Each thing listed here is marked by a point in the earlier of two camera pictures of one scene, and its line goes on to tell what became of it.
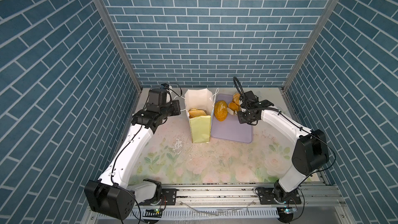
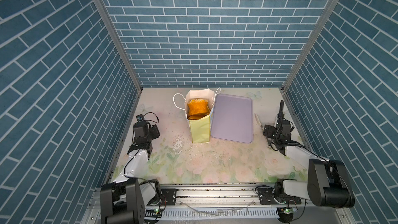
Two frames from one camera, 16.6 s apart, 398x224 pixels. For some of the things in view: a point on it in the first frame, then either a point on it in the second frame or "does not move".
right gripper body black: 244,116 -> 271,132
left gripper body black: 171,109 -> 153,133
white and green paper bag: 201,99 does not move
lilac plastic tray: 230,129 does not move
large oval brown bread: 221,110 -> 197,108
